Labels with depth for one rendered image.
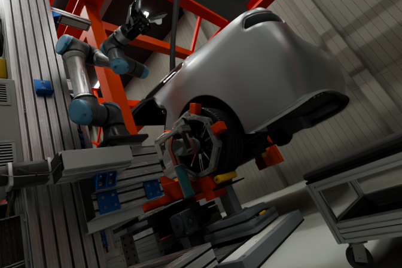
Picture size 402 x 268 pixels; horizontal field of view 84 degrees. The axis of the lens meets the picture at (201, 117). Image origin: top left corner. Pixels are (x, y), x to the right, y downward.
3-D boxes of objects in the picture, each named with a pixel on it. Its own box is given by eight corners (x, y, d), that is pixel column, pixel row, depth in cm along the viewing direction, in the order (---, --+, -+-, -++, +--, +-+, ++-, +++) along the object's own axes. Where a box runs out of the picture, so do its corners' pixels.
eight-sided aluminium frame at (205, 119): (231, 162, 168) (203, 101, 187) (227, 163, 163) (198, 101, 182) (186, 186, 199) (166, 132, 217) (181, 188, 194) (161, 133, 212)
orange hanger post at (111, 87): (162, 204, 190) (97, 4, 274) (146, 210, 178) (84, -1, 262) (151, 210, 200) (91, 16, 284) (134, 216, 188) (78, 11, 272)
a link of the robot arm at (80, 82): (112, 120, 112) (89, 39, 131) (84, 115, 99) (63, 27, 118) (97, 131, 117) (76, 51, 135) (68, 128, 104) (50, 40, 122)
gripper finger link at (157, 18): (170, 25, 106) (150, 28, 104) (167, 17, 109) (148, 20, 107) (169, 19, 103) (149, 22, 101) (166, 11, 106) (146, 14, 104)
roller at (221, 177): (240, 175, 188) (237, 168, 190) (219, 182, 166) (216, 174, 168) (235, 177, 191) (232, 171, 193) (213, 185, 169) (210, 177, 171)
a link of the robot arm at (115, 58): (138, 70, 109) (131, 53, 112) (119, 62, 99) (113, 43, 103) (127, 79, 111) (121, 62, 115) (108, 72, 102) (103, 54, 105)
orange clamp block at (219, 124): (219, 134, 177) (227, 128, 172) (213, 134, 171) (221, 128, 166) (216, 126, 180) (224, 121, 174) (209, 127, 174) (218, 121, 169)
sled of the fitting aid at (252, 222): (279, 216, 176) (273, 204, 179) (258, 234, 149) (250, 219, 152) (233, 231, 204) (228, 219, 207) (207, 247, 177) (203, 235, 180)
